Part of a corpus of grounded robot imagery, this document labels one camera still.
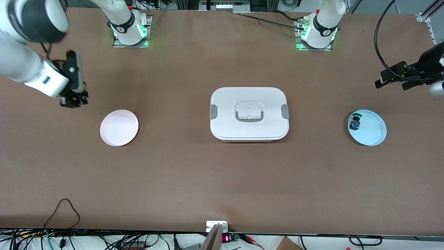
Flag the grey cable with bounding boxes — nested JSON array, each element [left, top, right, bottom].
[[150, 10, 168, 26]]

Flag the pale pink round plate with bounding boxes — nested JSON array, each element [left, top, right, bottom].
[[100, 110, 139, 147]]

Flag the small white device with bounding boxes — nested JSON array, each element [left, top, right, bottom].
[[206, 221, 229, 232]]

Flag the red wire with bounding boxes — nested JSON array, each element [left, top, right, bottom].
[[239, 234, 265, 250]]

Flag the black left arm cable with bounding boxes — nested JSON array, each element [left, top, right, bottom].
[[374, 0, 432, 82]]

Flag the light blue round plate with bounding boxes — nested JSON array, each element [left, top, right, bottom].
[[348, 109, 387, 146]]

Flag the white labelled box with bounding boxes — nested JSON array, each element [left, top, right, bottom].
[[199, 0, 251, 11]]

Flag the green push button switch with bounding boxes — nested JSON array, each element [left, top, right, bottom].
[[349, 113, 362, 131]]

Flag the perforated aluminium rail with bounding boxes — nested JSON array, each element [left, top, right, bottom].
[[427, 22, 438, 46]]

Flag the grey wedge bar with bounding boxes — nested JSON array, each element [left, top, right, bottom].
[[200, 224, 223, 250]]

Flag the black table cable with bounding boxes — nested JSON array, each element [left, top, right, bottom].
[[238, 13, 306, 31], [276, 10, 300, 22]]

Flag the brown cardboard box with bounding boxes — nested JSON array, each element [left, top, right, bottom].
[[276, 236, 303, 250]]

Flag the white lunch box grey clasps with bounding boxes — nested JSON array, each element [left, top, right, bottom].
[[210, 87, 290, 143]]

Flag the aluminium frame profile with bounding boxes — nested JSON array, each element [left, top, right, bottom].
[[416, 0, 444, 23]]

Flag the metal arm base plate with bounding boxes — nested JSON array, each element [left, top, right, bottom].
[[295, 19, 333, 51], [113, 16, 152, 48]]

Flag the grey round object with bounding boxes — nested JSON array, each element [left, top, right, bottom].
[[281, 0, 306, 9]]

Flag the black looped cable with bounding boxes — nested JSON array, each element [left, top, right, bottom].
[[44, 199, 81, 230]]

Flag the thin black floor cable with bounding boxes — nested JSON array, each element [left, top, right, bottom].
[[349, 235, 383, 246]]

